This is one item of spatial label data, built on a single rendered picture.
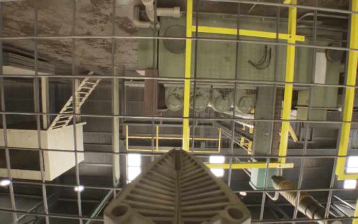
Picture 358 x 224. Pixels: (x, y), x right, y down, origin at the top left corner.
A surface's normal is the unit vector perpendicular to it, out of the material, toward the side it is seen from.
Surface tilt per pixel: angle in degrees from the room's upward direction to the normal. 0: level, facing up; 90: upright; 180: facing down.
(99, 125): 90
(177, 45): 88
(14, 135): 90
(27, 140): 90
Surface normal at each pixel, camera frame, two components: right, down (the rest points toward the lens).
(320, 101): 0.01, 0.08
